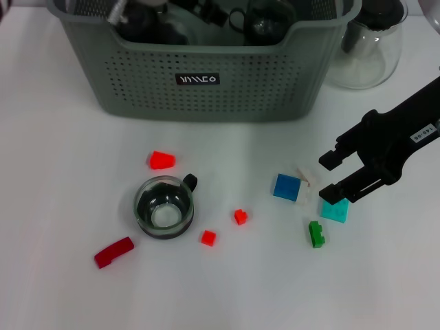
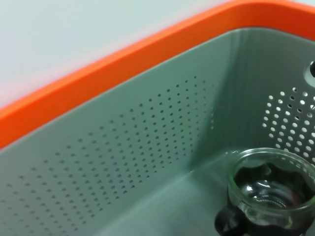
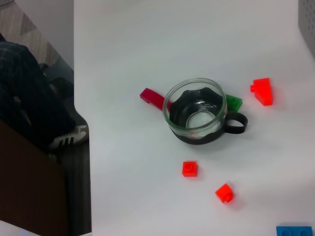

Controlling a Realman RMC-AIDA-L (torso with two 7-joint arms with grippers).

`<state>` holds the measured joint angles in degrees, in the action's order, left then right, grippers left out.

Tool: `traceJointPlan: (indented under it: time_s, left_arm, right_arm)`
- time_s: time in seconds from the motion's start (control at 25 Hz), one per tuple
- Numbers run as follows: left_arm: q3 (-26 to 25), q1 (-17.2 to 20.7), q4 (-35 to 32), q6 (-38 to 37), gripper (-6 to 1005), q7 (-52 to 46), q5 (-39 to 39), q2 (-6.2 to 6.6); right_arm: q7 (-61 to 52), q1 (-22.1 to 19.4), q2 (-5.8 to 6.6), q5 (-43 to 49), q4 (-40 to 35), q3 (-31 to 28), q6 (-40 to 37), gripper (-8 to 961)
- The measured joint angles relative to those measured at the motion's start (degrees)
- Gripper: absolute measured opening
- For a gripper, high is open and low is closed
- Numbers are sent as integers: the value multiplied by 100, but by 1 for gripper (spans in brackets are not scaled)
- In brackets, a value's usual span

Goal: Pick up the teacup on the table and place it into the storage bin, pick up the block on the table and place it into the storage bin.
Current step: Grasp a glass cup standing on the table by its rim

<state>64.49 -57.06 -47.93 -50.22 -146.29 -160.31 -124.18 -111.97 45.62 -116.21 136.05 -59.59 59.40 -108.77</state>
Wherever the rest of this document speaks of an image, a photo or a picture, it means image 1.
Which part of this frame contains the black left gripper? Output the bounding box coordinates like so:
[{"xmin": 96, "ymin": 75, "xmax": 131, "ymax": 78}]
[{"xmin": 166, "ymin": 0, "xmax": 230, "ymax": 29}]

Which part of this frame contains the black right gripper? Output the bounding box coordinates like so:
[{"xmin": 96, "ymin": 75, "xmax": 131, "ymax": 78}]
[{"xmin": 318, "ymin": 75, "xmax": 440, "ymax": 206}]

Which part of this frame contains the blue square toy plate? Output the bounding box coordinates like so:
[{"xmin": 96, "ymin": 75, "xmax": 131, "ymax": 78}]
[{"xmin": 273, "ymin": 173, "xmax": 303, "ymax": 202}]

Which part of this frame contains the grey perforated storage bin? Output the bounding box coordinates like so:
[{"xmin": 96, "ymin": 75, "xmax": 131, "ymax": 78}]
[{"xmin": 46, "ymin": 0, "xmax": 364, "ymax": 124}]

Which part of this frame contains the orange wedge toy block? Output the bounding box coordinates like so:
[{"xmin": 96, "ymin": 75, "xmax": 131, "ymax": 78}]
[{"xmin": 148, "ymin": 150, "xmax": 177, "ymax": 170}]

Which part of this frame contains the teal square toy plate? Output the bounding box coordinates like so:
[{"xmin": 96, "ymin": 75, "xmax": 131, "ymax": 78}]
[{"xmin": 320, "ymin": 199, "xmax": 350, "ymax": 224}]

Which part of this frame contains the green studded toy brick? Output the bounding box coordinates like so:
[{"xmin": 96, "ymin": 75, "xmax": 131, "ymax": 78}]
[{"xmin": 307, "ymin": 219, "xmax": 327, "ymax": 249}]

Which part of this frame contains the black round teapot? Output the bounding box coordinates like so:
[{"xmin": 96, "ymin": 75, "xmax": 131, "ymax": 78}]
[{"xmin": 115, "ymin": 6, "xmax": 162, "ymax": 44}]

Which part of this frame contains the glass carafe with black lid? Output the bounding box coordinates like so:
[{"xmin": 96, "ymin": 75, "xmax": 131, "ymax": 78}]
[{"xmin": 324, "ymin": 0, "xmax": 410, "ymax": 91}]

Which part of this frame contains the small orange cube brick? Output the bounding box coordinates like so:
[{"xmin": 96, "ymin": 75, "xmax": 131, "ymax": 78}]
[{"xmin": 199, "ymin": 229, "xmax": 218, "ymax": 247}]

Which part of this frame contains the dark red curved brick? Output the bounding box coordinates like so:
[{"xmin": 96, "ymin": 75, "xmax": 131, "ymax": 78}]
[{"xmin": 93, "ymin": 236, "xmax": 135, "ymax": 270}]

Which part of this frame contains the left arm cable with connector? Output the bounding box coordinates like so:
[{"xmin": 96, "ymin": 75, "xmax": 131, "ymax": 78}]
[{"xmin": 108, "ymin": 0, "xmax": 130, "ymax": 25}]

